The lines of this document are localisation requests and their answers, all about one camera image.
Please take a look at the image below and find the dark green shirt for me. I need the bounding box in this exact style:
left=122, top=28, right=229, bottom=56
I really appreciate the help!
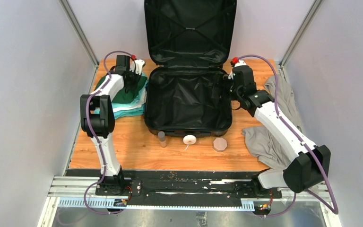
left=91, top=72, right=147, bottom=105

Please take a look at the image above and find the light mint shirt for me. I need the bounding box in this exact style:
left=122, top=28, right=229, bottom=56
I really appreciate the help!
left=112, top=88, right=147, bottom=113

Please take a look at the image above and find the teal shirt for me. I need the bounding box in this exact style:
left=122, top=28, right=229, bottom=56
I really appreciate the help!
left=112, top=101, right=145, bottom=119

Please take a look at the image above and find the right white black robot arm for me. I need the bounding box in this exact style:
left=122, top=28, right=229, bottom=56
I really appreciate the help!
left=228, top=63, right=331, bottom=198

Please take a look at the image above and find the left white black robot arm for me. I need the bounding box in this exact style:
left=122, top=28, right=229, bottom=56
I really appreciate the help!
left=80, top=54, right=146, bottom=195

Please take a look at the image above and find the black open suitcase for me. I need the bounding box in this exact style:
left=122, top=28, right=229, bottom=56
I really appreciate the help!
left=144, top=0, right=237, bottom=137

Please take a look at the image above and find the brown grey cylinder bottle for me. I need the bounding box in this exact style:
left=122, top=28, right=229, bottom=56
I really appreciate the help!
left=157, top=131, right=167, bottom=148

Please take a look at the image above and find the white round compact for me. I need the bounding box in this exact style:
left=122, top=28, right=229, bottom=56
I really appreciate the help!
left=182, top=135, right=197, bottom=145

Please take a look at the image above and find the grey shirt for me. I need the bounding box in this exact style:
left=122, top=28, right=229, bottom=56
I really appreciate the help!
left=242, top=75, right=304, bottom=171

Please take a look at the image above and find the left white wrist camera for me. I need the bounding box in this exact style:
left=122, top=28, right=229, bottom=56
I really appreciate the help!
left=130, top=55, right=146, bottom=75

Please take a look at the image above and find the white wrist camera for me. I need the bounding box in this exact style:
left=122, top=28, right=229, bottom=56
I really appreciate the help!
left=228, top=57, right=247, bottom=79
left=130, top=55, right=146, bottom=75

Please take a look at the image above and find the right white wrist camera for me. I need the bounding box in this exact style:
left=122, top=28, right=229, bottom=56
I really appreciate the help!
left=228, top=57, right=247, bottom=79

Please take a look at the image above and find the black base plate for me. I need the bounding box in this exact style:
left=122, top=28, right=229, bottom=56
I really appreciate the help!
left=65, top=169, right=283, bottom=208

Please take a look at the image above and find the left aluminium corner post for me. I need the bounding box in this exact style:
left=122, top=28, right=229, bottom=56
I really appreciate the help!
left=59, top=0, right=99, bottom=68

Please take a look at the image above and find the aluminium corner post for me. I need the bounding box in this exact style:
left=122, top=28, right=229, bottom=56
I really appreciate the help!
left=279, top=0, right=323, bottom=68
left=59, top=0, right=99, bottom=68

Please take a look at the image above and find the right aluminium corner post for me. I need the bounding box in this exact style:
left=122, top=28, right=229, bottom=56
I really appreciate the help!
left=279, top=0, right=323, bottom=68

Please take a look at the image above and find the aluminium rail frame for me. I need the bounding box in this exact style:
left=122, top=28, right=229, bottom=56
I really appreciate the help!
left=38, top=169, right=341, bottom=227

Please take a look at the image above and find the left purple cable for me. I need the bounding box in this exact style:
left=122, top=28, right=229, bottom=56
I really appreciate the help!
left=84, top=51, right=135, bottom=216

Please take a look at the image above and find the purple cable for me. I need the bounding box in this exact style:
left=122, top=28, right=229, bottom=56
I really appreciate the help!
left=238, top=54, right=339, bottom=218
left=84, top=51, right=135, bottom=216

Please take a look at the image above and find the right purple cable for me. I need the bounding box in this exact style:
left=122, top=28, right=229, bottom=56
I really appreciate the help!
left=238, top=54, right=339, bottom=218

